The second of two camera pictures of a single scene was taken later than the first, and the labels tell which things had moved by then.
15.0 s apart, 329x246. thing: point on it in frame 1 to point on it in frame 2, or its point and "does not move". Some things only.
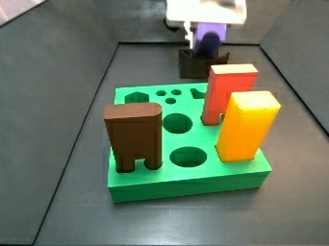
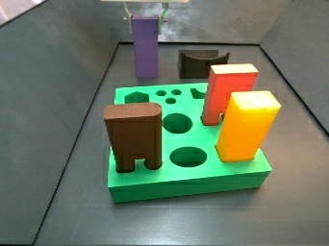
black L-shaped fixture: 196,67 does not move
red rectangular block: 226,80 does not move
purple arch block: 209,37 to 146,26
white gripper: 228,12 to 149,1
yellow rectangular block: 251,112 does not move
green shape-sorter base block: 192,170 does not move
